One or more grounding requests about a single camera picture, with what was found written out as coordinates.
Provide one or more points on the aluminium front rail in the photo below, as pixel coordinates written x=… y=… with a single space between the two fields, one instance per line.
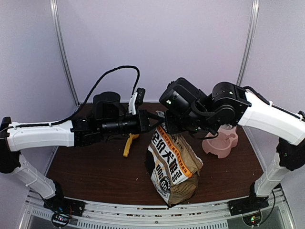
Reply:
x=209 y=215

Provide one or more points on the aluminium frame post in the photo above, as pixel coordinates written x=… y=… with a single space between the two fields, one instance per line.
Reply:
x=249 y=40
x=62 y=51

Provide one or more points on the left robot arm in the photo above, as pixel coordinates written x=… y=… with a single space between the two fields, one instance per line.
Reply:
x=108 y=117

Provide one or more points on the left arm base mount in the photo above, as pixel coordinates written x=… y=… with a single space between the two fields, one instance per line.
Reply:
x=60 y=204

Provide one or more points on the left aluminium frame post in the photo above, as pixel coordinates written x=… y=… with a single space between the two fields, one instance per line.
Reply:
x=62 y=51

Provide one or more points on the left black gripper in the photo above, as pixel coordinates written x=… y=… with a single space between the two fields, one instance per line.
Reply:
x=143 y=114

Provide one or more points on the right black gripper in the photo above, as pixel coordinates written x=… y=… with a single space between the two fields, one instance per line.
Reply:
x=172 y=127

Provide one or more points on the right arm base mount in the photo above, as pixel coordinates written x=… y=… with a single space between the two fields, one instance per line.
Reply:
x=247 y=204

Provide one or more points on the right aluminium frame post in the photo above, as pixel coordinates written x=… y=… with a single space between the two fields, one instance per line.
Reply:
x=249 y=40

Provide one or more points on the pink double pet bowl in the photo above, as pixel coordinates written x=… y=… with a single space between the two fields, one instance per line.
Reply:
x=223 y=144

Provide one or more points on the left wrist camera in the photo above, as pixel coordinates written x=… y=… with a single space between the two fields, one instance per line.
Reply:
x=136 y=100

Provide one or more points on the yellow plastic scoop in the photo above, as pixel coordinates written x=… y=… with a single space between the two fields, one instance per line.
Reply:
x=129 y=143

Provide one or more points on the brown pet food bag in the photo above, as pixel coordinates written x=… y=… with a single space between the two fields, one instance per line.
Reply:
x=173 y=166

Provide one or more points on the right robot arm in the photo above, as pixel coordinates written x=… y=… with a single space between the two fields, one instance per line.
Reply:
x=189 y=109

